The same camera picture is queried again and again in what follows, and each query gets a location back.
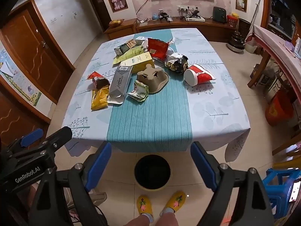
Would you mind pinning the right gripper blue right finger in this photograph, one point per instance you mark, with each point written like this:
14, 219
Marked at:
206, 164

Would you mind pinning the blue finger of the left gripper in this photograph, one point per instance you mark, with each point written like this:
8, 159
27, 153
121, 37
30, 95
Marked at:
31, 137
55, 141

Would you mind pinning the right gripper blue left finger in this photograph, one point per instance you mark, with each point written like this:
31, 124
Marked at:
95, 164

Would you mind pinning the yellow snack bag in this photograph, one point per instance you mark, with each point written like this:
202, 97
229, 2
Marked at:
99, 98

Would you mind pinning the red torn wrapper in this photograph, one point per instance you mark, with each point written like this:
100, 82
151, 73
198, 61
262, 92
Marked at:
98, 80

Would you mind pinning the grey silver carton box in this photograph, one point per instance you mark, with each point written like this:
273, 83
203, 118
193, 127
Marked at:
119, 86

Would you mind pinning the green white wrapper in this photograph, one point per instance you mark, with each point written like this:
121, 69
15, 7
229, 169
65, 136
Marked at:
140, 91

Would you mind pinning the red paper cup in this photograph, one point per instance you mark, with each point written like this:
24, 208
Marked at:
196, 75

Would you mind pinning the brown pulp cup carrier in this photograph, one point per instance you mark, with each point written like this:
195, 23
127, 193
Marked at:
154, 78

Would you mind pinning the yellow rectangular carton box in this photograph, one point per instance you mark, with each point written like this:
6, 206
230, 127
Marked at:
138, 63

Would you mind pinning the green brown milk carton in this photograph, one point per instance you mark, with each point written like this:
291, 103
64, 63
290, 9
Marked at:
123, 48

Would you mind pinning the red foil snack bag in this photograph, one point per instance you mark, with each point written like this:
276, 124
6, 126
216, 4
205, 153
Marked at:
157, 48

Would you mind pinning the yellow-green foil bag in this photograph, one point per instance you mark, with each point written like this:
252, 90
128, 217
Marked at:
129, 54

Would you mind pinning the round black trash bin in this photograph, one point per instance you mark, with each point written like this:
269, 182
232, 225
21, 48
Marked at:
152, 172

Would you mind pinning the right yellow slipper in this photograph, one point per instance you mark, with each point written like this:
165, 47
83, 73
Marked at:
174, 203

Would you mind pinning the yellow slipper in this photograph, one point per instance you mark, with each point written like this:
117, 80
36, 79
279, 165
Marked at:
174, 203
144, 207

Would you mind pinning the left yellow slipper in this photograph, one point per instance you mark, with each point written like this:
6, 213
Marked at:
144, 207

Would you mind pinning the blue plastic stool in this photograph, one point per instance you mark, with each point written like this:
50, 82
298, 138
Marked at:
279, 187

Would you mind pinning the wooden door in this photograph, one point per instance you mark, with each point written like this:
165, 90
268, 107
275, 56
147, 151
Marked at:
33, 48

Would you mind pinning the blue white patterned tablecloth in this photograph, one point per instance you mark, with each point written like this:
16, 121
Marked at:
177, 93

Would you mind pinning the red plastic bucket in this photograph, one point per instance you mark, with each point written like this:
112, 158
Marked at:
280, 109

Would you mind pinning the black stacked pot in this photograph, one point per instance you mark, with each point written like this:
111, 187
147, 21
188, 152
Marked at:
236, 42

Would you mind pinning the fruit bowl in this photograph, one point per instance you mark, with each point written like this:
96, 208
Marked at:
115, 23

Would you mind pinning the wooden tv cabinet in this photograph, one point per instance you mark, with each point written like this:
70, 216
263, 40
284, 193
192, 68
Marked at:
213, 31

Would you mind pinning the pink covered side table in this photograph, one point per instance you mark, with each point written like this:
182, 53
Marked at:
276, 49

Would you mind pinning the red basket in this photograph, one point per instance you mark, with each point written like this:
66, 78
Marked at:
232, 21

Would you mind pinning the black radio box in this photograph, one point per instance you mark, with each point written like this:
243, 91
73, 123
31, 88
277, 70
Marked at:
219, 15

